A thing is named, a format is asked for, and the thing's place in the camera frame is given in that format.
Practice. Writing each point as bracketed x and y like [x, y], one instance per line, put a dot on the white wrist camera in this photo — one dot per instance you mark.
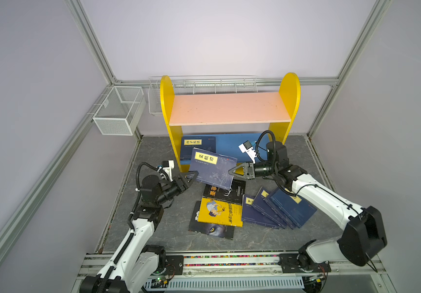
[247, 148]
[167, 170]

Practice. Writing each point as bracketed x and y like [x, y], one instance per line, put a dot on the white mesh basket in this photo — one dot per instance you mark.
[120, 111]

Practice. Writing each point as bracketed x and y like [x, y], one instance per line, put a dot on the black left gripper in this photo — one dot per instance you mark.
[191, 179]

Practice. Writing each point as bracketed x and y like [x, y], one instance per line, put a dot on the black wolf cover book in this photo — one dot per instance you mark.
[210, 229]

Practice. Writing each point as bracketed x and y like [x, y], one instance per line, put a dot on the white wire rack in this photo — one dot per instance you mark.
[200, 85]

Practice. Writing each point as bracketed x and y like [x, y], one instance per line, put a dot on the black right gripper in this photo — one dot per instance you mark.
[245, 166]

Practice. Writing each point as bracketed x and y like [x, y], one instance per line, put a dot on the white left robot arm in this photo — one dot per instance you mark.
[134, 261]

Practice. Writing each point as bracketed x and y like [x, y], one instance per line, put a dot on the blue book Sunzi label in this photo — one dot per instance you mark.
[188, 143]

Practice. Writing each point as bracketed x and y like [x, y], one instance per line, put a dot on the yellow wooden bookshelf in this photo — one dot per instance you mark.
[278, 109]

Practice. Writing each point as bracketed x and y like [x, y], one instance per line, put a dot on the black book orange title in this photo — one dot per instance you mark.
[234, 195]

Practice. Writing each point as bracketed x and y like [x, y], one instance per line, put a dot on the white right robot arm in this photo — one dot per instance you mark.
[298, 194]

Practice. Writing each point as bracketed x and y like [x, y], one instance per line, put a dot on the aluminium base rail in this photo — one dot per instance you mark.
[238, 271]

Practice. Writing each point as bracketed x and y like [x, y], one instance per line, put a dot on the blue book leftmost of fan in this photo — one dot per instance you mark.
[251, 215]

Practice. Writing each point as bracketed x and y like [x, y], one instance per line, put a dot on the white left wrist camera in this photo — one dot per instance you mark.
[167, 170]

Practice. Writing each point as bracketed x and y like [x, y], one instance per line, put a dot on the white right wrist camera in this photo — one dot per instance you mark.
[247, 148]

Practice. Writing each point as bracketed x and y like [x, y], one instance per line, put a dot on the yellow cartoon cover book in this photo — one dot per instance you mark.
[220, 213]

